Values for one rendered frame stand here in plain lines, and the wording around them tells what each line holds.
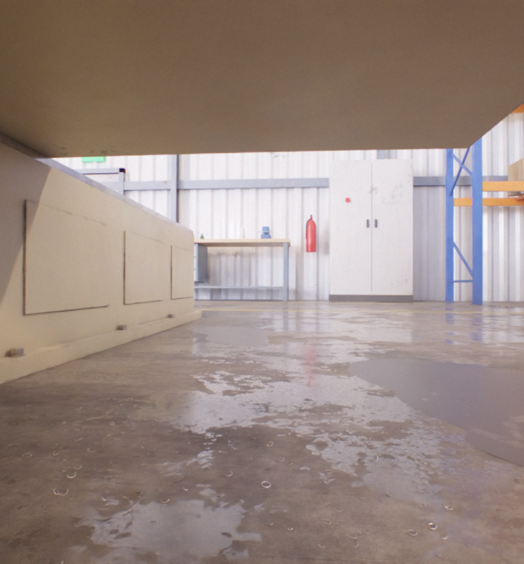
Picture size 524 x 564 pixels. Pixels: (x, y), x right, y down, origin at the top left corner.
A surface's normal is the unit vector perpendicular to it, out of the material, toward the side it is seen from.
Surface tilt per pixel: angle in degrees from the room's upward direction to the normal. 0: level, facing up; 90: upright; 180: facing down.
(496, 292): 90
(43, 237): 90
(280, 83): 180
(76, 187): 90
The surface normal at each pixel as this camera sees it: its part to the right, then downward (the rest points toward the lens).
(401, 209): -0.09, -0.01
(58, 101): 0.00, 1.00
